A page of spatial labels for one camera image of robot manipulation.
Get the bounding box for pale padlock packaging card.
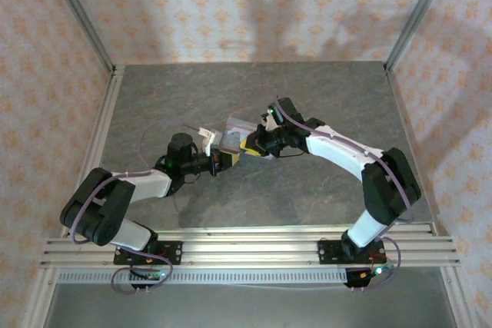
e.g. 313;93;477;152
224;114;257;152

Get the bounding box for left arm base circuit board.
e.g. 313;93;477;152
128;266;171;291

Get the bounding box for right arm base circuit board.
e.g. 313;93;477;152
344;264;397;291

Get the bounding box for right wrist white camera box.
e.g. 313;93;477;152
258;111;285;133

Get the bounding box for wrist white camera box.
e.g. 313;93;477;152
198;126;224;158
258;111;285;133

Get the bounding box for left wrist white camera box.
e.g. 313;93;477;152
198;126;224;158

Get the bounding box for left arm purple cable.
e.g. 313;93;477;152
63;118;207;295

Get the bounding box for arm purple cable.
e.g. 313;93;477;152
63;118;207;295
274;95;416;291

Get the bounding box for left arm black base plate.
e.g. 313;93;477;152
113;240;184;267

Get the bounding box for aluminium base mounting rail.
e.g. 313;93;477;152
40;222;461;268

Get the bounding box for aluminium table edge rail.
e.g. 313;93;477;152
385;68;443;225
57;65;126;240

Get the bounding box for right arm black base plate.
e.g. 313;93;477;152
317;239;385;266

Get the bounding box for white slotted cable duct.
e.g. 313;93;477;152
57;268;349;286

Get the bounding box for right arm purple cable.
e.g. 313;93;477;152
274;95;416;291

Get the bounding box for aluminium frame corner post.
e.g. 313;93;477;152
384;0;458;71
42;0;118;75

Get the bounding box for aluminium frame lower bar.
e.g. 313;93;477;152
440;266;476;328
26;266;61;328

